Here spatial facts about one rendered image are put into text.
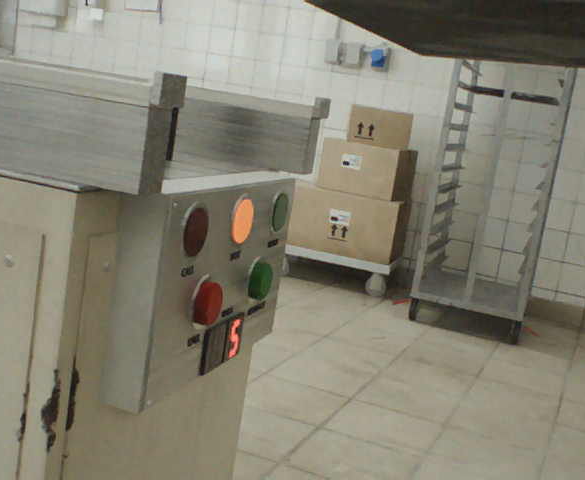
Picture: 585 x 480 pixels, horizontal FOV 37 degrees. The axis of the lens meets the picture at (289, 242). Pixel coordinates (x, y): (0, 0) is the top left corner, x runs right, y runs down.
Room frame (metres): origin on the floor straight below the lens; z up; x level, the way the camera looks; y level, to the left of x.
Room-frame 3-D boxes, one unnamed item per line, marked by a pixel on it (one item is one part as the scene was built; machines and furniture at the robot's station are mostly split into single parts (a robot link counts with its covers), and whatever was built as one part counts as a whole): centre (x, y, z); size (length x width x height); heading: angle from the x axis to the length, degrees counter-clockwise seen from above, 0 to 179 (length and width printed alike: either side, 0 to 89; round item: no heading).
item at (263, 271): (0.67, 0.02, 0.76); 0.03 x 0.02 x 0.03; 162
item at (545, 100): (3.93, -0.88, 1.05); 0.60 x 0.40 x 0.01; 163
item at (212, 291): (0.57, 0.05, 0.76); 0.03 x 0.02 x 0.03; 162
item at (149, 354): (0.62, 0.05, 0.77); 0.24 x 0.04 x 0.14; 162
